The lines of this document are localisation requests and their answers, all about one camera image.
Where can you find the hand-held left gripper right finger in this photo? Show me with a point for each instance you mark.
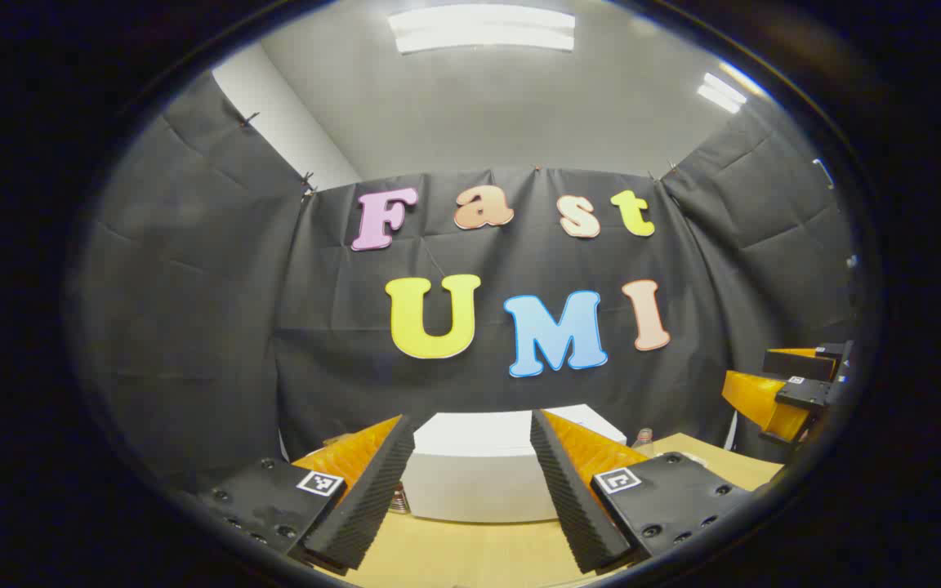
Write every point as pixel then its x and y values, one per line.
pixel 568 490

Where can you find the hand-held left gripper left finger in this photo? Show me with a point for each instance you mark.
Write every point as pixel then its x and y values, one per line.
pixel 372 490

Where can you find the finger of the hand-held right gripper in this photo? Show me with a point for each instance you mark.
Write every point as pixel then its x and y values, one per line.
pixel 797 365
pixel 764 404

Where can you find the white microwave oven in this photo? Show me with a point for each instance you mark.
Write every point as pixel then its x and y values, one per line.
pixel 479 474

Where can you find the clear plastic bottle red label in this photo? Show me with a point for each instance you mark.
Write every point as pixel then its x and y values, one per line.
pixel 644 443

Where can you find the small ceiling light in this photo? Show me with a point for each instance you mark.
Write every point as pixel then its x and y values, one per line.
pixel 722 91

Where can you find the long ceiling light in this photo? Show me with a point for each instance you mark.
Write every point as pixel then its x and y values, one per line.
pixel 483 28

